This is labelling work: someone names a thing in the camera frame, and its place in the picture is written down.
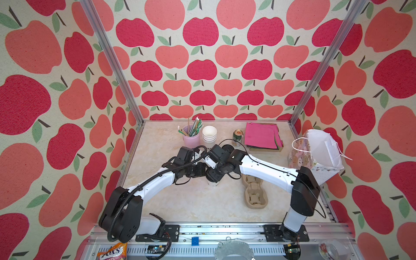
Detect white paper coffee cup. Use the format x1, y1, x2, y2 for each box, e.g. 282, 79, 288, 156
207, 180, 219, 187

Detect white patterned paper gift bag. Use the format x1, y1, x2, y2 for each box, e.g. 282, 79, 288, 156
288, 129, 351, 185

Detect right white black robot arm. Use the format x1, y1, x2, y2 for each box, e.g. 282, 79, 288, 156
201, 145, 320, 242

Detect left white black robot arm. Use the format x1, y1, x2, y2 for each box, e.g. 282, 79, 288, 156
99, 145, 208, 243

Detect pink straw holder cup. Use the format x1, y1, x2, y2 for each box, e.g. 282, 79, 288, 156
183, 133, 200, 148

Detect green beverage can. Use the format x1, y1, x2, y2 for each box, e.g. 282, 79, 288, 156
232, 130, 243, 147

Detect stack of white paper cups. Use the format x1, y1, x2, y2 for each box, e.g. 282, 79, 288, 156
202, 126, 217, 145

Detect stack of pink napkins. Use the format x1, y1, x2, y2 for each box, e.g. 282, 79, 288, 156
244, 122, 284, 150

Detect wrapped straws and stirrers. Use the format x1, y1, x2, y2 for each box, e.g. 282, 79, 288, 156
178, 117, 203, 137

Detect brown cardboard cup carrier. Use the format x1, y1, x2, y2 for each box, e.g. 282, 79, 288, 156
242, 174, 268, 210

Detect orange snack packet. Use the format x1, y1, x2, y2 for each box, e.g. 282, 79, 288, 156
97, 243, 128, 260

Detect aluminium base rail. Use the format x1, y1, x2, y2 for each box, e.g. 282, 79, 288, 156
79, 222, 363, 260

